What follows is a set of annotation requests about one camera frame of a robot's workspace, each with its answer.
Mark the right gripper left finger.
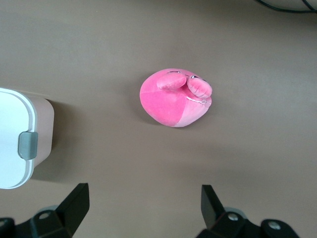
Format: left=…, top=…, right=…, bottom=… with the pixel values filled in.
left=14, top=182, right=90, bottom=238

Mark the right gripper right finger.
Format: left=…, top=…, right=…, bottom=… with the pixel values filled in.
left=195, top=184, right=301, bottom=238

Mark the white box lid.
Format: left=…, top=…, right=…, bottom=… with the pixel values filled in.
left=0, top=87, right=39, bottom=190

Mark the pink plush toy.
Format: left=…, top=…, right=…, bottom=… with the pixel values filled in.
left=139, top=68, right=213, bottom=129

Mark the black cable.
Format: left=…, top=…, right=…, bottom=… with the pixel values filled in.
left=255, top=0, right=317, bottom=13

